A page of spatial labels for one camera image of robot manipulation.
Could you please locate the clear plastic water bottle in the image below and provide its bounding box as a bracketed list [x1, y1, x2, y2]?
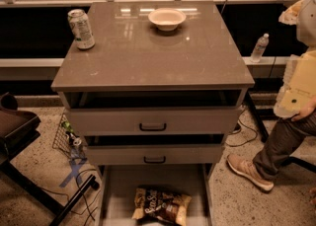
[250, 34, 269, 63]

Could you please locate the white soda can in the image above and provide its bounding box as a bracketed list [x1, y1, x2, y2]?
[68, 9, 95, 50]

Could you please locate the yellow clipboard pad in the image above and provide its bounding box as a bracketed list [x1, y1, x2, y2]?
[274, 50, 316, 118]

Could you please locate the top drawer with handle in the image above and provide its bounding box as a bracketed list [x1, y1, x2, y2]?
[65, 108, 241, 136]

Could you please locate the grey drawer cabinet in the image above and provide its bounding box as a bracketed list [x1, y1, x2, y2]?
[50, 0, 256, 226]

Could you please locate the person's hand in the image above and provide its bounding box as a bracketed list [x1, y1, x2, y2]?
[291, 98, 316, 121]

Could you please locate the white paper bowl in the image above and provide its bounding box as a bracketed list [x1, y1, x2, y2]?
[148, 8, 186, 32]

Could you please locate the dark office chair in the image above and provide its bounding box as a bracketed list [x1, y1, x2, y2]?
[0, 93, 99, 226]

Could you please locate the wire mesh basket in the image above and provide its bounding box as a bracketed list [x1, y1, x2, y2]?
[52, 114, 84, 160]

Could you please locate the brown chip bag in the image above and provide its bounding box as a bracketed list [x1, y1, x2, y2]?
[132, 188, 192, 226]

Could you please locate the drawer with handle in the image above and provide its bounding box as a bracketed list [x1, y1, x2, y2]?
[84, 145, 223, 166]
[65, 108, 241, 136]

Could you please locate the middle drawer with handle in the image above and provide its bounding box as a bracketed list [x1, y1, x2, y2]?
[84, 145, 223, 166]

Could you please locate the black floor cable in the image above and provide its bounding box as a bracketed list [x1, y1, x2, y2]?
[224, 109, 259, 148]

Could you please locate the open bottom drawer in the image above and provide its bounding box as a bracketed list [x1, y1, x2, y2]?
[96, 164, 215, 226]

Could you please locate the tan sneaker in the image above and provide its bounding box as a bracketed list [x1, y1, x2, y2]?
[227, 154, 274, 192]

